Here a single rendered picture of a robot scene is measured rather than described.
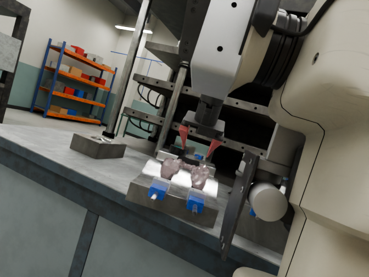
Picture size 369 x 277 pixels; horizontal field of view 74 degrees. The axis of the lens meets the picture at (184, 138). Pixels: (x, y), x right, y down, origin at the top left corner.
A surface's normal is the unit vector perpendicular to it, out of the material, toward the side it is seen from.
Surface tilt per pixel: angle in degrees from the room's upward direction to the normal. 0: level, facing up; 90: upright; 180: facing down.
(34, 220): 90
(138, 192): 90
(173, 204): 90
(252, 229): 90
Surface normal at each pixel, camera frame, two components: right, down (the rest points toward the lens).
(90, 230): -0.34, -0.04
